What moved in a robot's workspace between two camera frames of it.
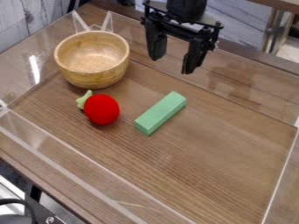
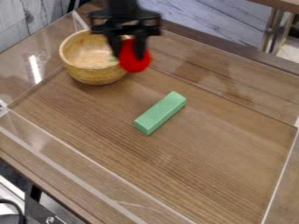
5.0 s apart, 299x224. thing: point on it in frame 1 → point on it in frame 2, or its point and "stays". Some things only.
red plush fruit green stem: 100,108 → 126,58
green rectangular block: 160,113 stays
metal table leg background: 276,30 stays
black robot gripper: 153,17 → 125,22
